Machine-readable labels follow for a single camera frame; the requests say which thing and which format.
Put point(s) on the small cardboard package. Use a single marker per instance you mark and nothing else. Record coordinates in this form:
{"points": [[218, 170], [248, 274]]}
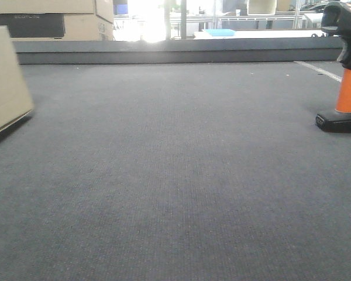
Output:
{"points": [[16, 101]]}

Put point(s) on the orange black barcode scanner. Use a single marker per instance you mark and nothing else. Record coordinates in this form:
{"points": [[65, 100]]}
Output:
{"points": [[336, 21]]}

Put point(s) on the large cardboard box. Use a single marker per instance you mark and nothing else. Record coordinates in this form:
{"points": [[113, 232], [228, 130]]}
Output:
{"points": [[62, 20]]}

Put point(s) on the blue foam pad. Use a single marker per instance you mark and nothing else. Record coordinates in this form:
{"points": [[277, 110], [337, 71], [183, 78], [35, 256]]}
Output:
{"points": [[220, 32]]}

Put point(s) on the white foam board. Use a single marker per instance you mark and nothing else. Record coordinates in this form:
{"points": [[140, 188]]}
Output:
{"points": [[265, 33]]}

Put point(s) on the white rectangular bin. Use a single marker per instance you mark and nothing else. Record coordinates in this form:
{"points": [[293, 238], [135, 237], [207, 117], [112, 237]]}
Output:
{"points": [[261, 7]]}

